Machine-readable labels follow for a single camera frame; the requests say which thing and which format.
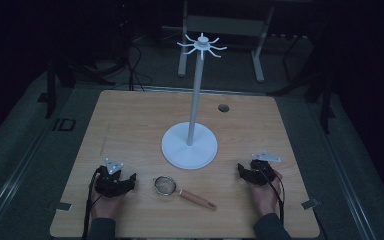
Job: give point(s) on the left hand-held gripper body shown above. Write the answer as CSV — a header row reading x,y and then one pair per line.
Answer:
x,y
108,180

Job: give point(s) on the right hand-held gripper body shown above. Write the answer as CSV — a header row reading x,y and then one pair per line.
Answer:
x,y
261,171

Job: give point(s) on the white hook rack stand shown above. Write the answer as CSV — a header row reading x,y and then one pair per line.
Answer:
x,y
190,146

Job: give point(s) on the person's left hand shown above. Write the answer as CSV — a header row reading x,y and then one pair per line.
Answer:
x,y
105,205

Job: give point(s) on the person's right hand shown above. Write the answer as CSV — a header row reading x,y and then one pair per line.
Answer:
x,y
266,198

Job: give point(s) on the grey tape piece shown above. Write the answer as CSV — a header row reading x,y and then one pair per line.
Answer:
x,y
310,204
63,206

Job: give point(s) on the black stand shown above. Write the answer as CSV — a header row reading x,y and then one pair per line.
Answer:
x,y
50,90
326,100

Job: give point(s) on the grey metal table frame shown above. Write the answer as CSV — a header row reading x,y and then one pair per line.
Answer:
x,y
226,26

